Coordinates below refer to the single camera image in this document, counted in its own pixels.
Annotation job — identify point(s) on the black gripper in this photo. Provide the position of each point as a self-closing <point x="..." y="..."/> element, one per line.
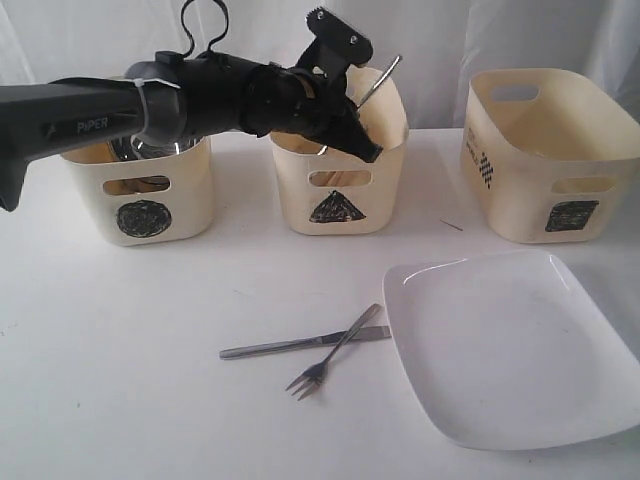
<point x="332" y="118"/>

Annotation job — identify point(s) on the steel spoon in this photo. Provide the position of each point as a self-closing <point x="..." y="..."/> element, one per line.
<point x="384" y="76"/>

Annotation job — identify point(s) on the stainless steel bowl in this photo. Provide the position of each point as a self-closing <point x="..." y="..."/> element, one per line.
<point x="132" y="149"/>

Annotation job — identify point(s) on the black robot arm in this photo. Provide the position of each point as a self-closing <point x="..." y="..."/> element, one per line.
<point x="169" y="99"/>

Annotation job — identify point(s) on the cream bin with triangle mark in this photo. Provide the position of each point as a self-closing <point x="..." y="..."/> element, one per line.
<point x="336" y="193"/>

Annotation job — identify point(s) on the small thin needle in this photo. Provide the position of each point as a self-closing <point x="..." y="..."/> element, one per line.
<point x="455" y="227"/>

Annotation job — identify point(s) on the cream bin with square mark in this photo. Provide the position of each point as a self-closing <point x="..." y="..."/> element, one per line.
<point x="548" y="154"/>

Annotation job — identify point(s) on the steel table knife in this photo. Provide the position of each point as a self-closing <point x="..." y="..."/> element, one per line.
<point x="365" y="334"/>

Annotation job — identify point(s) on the cream bin with circle mark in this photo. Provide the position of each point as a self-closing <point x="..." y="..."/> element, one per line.
<point x="146" y="201"/>

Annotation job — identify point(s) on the steel fork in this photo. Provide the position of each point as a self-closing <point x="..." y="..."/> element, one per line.
<point x="312" y="378"/>

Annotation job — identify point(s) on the white square plate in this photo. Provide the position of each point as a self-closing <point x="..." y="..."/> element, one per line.
<point x="509" y="352"/>

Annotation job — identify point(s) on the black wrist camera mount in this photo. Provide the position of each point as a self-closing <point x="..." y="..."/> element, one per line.
<point x="336" y="46"/>

